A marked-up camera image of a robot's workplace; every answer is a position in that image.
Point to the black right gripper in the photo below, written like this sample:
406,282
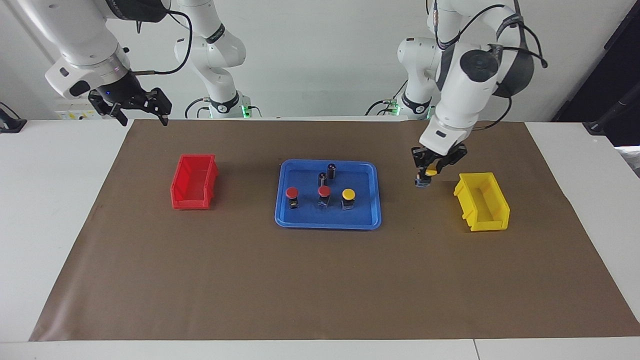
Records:
122,90

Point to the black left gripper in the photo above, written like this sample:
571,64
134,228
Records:
432,159

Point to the yellow push button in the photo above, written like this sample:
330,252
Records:
348,194
431,172

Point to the red push button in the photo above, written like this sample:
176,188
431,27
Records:
292,192
324,192

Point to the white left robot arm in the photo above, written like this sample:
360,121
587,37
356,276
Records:
460,100

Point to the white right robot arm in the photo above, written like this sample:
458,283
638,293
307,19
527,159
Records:
80,40

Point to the blue plastic tray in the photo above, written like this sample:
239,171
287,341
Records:
310,220

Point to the yellow plastic bin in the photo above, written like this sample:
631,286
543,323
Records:
492,222

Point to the black cylindrical capacitor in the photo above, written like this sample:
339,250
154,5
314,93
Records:
331,170
322,179

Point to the red plastic bin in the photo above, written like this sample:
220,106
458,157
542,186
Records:
192,202

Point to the black desk device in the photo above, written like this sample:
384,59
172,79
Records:
10,124

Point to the black stand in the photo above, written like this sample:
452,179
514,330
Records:
600,125

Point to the brown table mat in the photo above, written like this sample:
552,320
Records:
300,290

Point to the white crumpled sheet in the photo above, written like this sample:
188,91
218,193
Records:
632,160

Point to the black panel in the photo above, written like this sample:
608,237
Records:
615,65

